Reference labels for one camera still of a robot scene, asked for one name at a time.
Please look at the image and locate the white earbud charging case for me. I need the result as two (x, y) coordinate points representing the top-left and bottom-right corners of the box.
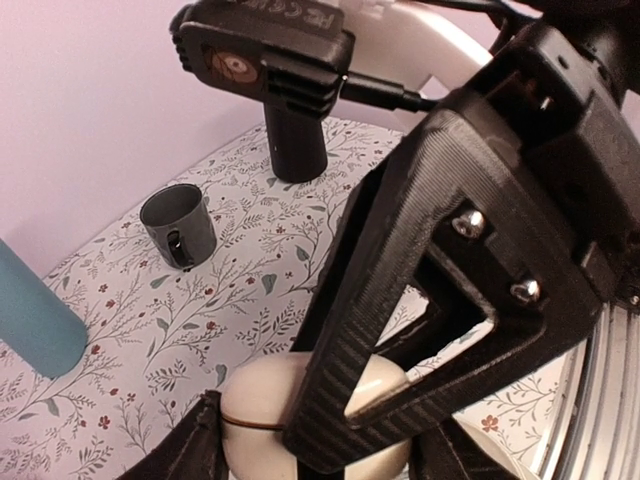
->
(220, 352), (410, 479)

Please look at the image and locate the black tall cylinder vase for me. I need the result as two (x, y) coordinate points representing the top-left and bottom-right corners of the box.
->
(264, 105), (327, 184)

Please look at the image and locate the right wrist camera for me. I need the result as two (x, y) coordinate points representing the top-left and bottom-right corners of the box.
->
(169, 1), (355, 120)

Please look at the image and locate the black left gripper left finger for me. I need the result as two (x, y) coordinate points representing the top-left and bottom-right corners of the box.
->
(119, 390), (228, 480)

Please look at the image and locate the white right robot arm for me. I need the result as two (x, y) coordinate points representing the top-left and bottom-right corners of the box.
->
(283, 1), (639, 479)

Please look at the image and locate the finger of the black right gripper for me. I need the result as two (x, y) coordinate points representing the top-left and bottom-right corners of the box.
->
(283, 107), (600, 473)
(292, 167), (486, 386)

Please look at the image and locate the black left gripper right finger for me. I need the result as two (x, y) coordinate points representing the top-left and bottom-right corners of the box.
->
(409, 417), (520, 480)

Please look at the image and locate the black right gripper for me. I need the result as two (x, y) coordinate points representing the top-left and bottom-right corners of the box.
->
(471, 19), (639, 313)

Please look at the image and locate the swirl patterned ceramic plate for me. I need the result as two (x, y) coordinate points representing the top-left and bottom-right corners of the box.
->
(460, 306), (639, 479)

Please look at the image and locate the teal tall vase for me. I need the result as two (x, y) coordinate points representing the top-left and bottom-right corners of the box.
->
(1, 243), (88, 378)

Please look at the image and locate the dark grey mug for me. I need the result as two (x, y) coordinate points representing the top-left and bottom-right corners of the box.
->
(139, 183), (217, 269)

